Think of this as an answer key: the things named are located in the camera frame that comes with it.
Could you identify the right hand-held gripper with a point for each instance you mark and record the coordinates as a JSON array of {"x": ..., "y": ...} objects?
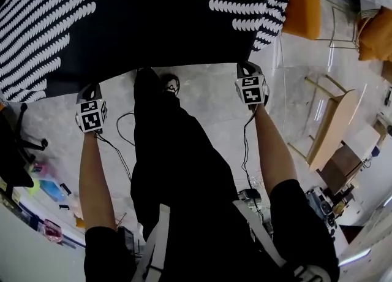
[{"x": 252, "y": 93}]

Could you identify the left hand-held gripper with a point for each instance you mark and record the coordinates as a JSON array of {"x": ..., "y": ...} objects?
[{"x": 92, "y": 118}]

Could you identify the black white patterned cloth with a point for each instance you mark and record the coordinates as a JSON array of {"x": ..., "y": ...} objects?
[{"x": 137, "y": 29}]

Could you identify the orange sofa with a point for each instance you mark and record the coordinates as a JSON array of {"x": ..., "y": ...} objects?
[{"x": 301, "y": 5}]

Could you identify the person's left forearm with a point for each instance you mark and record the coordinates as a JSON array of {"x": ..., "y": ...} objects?
[{"x": 95, "y": 182}]

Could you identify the person's right forearm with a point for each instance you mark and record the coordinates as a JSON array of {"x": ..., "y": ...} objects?
[{"x": 272, "y": 152}]

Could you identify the person's right shoe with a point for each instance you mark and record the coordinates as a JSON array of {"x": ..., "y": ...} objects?
[{"x": 171, "y": 84}]

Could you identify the black office chair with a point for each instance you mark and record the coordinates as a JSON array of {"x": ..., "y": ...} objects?
[{"x": 12, "y": 158}]

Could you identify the blue plastic item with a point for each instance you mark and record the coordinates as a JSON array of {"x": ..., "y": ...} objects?
[{"x": 52, "y": 190}]

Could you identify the wooden oval coffee table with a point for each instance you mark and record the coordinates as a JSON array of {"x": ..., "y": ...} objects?
[{"x": 333, "y": 127}]

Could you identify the yellow-green item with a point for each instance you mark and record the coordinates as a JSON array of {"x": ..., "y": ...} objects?
[{"x": 34, "y": 187}]

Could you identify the black power box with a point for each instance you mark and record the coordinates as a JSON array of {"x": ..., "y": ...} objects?
[{"x": 248, "y": 195}]

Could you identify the person's black clothing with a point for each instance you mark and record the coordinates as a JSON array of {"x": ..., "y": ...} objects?
[{"x": 190, "y": 182}]

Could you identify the brown wooden cabinet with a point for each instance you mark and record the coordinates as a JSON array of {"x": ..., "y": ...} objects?
[{"x": 340, "y": 167}]

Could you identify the cluttered electronic equipment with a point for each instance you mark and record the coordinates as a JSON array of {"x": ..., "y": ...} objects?
[{"x": 321, "y": 204}]

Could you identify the white body harness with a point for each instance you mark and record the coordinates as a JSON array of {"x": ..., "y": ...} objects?
[{"x": 159, "y": 238}]

